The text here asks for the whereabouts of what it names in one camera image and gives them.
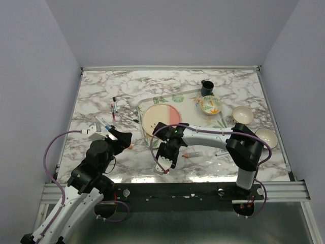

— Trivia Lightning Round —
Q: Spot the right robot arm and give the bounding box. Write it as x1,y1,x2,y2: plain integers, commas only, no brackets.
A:
153,122,264,199

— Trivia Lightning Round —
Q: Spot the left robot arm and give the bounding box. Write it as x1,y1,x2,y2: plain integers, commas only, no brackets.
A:
20,126,132,243

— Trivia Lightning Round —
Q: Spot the pink red pen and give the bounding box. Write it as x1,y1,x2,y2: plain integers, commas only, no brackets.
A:
110,104,116,122

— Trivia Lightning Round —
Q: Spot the white marker black tip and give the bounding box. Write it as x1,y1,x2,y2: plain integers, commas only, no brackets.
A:
121,114,140,124

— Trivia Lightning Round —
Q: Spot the white marker black eraser cap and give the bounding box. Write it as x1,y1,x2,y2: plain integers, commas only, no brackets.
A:
101,117,112,127

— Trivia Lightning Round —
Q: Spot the cream and pink plate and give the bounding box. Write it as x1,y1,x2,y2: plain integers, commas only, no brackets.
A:
141,104,181,136

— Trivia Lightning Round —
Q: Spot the floral serving tray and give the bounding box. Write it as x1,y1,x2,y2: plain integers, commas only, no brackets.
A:
137,89,228,147

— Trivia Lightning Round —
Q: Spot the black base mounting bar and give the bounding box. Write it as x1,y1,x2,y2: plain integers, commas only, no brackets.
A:
114,184,264,212

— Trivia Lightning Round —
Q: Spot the floral orange rimmed bowl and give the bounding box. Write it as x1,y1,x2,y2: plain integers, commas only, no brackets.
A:
199,96,222,115

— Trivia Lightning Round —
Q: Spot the dark blue mug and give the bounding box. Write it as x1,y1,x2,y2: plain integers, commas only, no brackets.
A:
201,80,214,97

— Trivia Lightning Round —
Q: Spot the white orange rimmed bowl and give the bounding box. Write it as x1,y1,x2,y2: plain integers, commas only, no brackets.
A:
232,106,254,125

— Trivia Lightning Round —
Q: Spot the blue striped white bowl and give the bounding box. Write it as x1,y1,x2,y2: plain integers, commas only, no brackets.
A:
255,128,278,149

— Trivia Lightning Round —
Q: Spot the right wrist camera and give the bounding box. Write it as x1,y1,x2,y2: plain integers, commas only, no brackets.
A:
154,157,172,175

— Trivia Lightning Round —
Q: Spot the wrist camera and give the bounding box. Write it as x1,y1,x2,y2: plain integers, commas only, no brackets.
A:
154,157,172,175
87,122,107,141

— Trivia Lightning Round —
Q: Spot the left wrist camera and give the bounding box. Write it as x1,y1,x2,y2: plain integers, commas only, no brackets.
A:
87,122,107,141

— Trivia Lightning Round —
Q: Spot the aluminium frame rail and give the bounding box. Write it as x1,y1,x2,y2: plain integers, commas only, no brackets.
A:
40,179,312,204

